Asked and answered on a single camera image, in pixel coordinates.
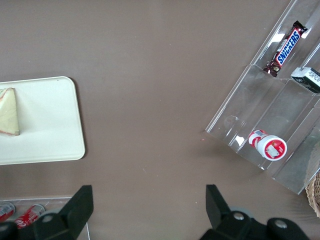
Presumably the clear acrylic stepped shelf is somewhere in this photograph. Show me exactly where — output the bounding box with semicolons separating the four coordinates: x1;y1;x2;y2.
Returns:
204;0;320;196

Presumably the snickers chocolate bar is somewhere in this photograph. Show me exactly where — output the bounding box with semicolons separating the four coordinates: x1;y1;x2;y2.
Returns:
262;20;309;79

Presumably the cream rectangular tray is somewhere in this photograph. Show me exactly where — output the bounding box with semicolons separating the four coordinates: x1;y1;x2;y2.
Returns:
0;75;86;166

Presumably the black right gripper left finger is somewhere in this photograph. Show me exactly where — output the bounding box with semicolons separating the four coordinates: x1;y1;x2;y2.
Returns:
32;184;95;240

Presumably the small light wicker basket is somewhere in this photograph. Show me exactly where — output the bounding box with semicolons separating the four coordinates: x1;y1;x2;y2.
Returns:
304;171;320;221

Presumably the triangle sandwich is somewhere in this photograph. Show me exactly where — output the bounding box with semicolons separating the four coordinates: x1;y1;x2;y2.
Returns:
0;87;21;137

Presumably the small black white box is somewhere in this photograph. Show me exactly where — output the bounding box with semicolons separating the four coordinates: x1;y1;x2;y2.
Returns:
290;66;320;95

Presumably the red cola bottle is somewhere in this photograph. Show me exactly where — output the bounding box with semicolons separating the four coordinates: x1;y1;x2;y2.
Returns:
14;203;46;230
0;201;17;224

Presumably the clear acrylic bottle rack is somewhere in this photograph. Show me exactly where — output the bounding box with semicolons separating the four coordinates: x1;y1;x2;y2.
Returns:
0;195;91;240

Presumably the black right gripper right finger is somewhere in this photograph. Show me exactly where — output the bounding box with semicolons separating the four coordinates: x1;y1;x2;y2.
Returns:
201;184;311;240

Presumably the white red yogurt bottle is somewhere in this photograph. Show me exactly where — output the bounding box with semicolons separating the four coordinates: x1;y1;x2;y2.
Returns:
247;128;288;162

